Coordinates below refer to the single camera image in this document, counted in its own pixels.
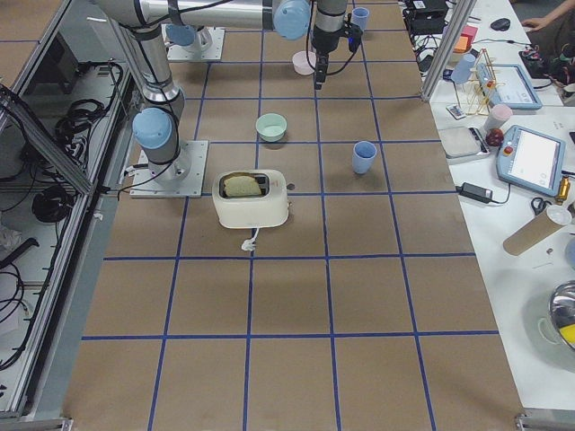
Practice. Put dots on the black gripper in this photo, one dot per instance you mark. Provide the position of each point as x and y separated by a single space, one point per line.
326 43

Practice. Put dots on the blue cup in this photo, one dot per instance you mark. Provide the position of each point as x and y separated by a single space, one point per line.
463 69
363 156
360 16

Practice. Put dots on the pink bowl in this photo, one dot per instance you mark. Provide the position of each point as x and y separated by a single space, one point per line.
304 62

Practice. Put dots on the mint green bowl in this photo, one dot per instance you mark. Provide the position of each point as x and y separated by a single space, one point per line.
271 127

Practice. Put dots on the black equipment box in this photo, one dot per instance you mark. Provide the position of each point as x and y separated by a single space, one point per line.
425 17

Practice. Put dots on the blue cup on rack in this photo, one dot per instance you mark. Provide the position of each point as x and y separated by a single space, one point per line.
463 69

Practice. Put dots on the orange sticky note pad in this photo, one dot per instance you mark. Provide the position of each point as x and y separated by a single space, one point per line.
465 40

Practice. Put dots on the white remote control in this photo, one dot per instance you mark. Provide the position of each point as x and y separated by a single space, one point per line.
456 111

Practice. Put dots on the bread slice in toaster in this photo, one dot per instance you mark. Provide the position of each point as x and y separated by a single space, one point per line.
241 186

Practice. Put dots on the white toaster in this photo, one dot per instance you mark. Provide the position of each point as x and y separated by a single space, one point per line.
270 209

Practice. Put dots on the white kitchen scale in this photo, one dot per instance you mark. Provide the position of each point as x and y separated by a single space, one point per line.
463 142

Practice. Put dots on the far teach pendant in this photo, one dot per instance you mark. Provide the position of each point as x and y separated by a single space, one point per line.
507 84

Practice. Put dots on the teach pendant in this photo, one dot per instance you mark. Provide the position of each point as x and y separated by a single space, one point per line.
507 84
531 160

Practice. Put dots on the black computer mouse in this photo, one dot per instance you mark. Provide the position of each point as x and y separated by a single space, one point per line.
501 24

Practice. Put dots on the pink cup on desk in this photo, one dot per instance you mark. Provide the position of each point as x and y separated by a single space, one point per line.
498 116

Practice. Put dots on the red apple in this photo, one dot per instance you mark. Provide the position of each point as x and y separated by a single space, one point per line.
494 137

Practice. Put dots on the black power adapter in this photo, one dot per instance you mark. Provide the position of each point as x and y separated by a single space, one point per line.
474 192

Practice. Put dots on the near teach pendant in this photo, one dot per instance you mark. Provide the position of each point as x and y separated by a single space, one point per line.
531 160

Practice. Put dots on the brass cylinder fitting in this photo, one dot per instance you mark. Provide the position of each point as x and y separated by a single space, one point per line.
563 190

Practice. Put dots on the cardboard tube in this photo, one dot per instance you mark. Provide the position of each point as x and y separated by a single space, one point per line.
553 219

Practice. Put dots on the steel mixing bowl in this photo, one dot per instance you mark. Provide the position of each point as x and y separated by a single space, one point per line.
557 327

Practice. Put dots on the aluminium frame post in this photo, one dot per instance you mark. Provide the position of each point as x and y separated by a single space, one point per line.
457 21

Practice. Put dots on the gold wire cup rack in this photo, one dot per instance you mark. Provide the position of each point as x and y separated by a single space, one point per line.
477 95

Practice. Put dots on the white toaster cord plug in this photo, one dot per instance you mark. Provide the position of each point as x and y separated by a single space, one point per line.
251 243

